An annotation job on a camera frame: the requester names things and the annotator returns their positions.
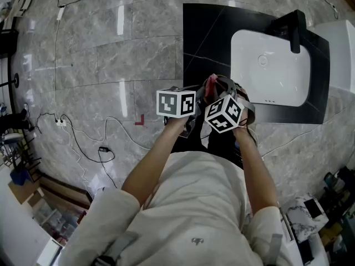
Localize white sink basin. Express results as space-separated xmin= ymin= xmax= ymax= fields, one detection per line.
xmin=230 ymin=29 xmax=312 ymax=108

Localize person's white shirt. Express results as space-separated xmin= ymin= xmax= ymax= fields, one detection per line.
xmin=59 ymin=151 xmax=292 ymax=266

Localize person's black trousers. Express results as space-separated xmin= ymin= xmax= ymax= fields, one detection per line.
xmin=169 ymin=112 xmax=245 ymax=168

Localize thin white cable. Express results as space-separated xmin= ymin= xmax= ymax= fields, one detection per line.
xmin=260 ymin=123 xmax=328 ymax=159

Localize pink cloth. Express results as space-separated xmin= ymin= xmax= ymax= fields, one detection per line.
xmin=206 ymin=73 xmax=222 ymax=98

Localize person's left forearm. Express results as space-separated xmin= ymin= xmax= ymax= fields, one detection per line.
xmin=121 ymin=116 xmax=190 ymax=208

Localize black tablet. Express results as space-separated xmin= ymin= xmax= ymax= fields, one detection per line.
xmin=303 ymin=198 xmax=323 ymax=219

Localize looped black cable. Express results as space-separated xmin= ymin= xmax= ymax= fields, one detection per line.
xmin=60 ymin=114 xmax=118 ymax=189

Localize white marble-pattern box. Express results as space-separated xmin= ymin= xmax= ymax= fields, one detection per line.
xmin=285 ymin=195 xmax=329 ymax=244

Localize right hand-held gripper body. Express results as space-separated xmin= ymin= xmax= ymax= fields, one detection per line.
xmin=204 ymin=93 xmax=256 ymax=135

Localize brown wooden bench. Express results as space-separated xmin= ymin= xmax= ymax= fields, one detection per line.
xmin=39 ymin=176 xmax=93 ymax=208

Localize black faucet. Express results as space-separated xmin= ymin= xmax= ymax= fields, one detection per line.
xmin=270 ymin=9 xmax=307 ymax=54

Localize grey shoulder strap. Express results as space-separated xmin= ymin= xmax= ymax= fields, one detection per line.
xmin=95 ymin=231 xmax=140 ymax=266
xmin=265 ymin=232 xmax=284 ymax=266

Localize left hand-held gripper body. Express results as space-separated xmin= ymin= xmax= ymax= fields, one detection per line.
xmin=156 ymin=86 xmax=201 ymax=139

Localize black marble vanity unit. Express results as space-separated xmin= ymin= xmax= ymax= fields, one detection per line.
xmin=182 ymin=3 xmax=331 ymax=125

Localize person's right forearm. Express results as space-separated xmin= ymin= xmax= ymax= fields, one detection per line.
xmin=232 ymin=125 xmax=279 ymax=222

